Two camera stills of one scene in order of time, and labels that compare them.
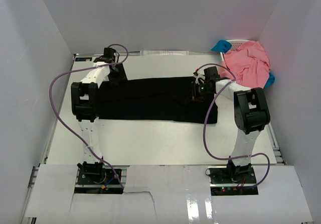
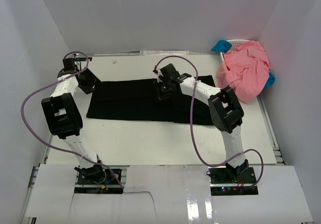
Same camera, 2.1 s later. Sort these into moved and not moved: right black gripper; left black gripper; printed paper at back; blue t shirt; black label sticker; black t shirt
Moved: left black gripper; right black gripper
Not moved: printed paper at back; blue t shirt; black label sticker; black t shirt
